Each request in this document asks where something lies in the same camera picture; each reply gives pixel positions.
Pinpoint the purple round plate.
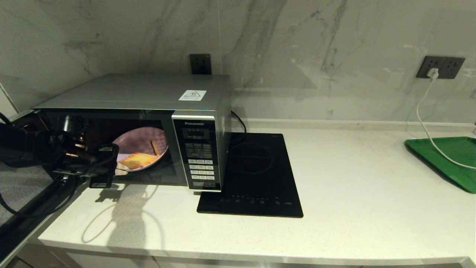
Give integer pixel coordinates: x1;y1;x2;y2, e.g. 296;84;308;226
112;127;168;172

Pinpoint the silver black microwave door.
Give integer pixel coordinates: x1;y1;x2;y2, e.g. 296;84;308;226
0;110;84;268

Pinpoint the silver Panasonic microwave oven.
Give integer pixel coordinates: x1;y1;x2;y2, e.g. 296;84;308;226
33;73;232;193

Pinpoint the black microwave control panel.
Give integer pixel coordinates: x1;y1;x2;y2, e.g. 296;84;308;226
172;115;222;192

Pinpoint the grey base cabinet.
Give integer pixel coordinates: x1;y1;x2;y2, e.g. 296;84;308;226
15;242;476;268

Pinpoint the white warning sticker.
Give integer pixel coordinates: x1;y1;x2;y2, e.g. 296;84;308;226
179;90;208;102

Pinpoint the black induction cooktop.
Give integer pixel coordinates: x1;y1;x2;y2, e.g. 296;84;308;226
196;133;304;218

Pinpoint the green plastic tray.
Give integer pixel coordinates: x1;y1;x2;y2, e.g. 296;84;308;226
405;137;476;194

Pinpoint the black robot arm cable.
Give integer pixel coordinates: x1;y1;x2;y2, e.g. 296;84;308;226
0;175;80;218

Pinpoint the small black wall socket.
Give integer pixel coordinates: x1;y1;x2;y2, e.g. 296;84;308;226
189;54;212;75

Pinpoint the white power cable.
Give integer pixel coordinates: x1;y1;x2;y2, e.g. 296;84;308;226
415;79;476;170

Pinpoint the wide black wall socket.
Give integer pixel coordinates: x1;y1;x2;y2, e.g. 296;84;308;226
416;56;466;79

